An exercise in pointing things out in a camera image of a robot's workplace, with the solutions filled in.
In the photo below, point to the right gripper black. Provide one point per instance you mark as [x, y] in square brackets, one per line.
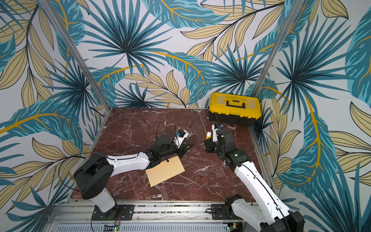
[210, 144]

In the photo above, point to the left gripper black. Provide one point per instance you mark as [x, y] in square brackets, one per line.
[182, 149]

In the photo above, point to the manila paper envelope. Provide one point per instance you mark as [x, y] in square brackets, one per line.
[164, 171]

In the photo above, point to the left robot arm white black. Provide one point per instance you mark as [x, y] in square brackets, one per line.
[92, 177]

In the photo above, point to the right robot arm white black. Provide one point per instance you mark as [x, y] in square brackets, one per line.
[273, 214]

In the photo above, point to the yellow black toolbox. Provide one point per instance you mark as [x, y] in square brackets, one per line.
[234, 109]

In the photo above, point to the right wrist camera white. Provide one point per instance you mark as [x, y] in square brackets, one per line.
[215, 128]

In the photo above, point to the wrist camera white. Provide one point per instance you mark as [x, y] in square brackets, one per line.
[180, 136]
[215, 128]

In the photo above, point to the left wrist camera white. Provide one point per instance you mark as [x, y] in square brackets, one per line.
[180, 136]

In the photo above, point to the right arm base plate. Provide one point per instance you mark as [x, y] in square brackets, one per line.
[222, 212]

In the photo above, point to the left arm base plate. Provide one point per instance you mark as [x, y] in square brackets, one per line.
[117, 213]

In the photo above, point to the aluminium front rail frame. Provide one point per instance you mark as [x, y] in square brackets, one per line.
[148, 216]

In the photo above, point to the left corner aluminium post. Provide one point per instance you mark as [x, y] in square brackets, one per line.
[63, 32]

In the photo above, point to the corner aluminium post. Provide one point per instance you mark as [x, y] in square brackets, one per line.
[63, 32]
[277, 45]

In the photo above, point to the right corner aluminium post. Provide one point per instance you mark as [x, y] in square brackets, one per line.
[277, 45]

